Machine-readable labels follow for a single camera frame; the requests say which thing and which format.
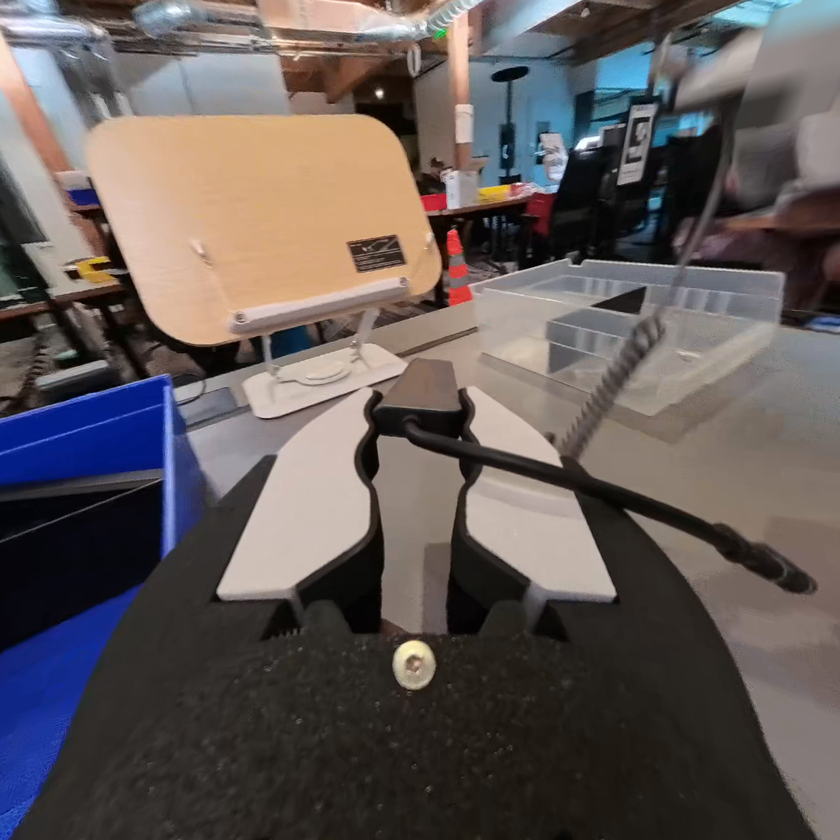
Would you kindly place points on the orange traffic cone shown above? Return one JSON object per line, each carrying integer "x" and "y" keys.
{"x": 458, "y": 275}

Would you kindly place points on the wooden laptop stand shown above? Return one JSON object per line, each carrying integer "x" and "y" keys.
{"x": 249, "y": 216}

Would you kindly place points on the black divider of clear bin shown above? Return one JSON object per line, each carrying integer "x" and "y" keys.
{"x": 623, "y": 302}

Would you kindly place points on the black office chair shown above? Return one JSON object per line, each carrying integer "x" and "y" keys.
{"x": 584, "y": 197}

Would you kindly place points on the black divider of blue bin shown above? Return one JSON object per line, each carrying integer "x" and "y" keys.
{"x": 79, "y": 558}

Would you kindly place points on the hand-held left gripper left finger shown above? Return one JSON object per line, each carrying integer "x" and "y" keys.
{"x": 308, "y": 518}

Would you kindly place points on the blue plastic bin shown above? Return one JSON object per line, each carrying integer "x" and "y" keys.
{"x": 39, "y": 689}

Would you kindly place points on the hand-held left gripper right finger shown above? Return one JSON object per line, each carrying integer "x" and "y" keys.
{"x": 525, "y": 525}

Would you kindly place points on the clear plastic bin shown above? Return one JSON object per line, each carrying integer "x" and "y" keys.
{"x": 709, "y": 354}

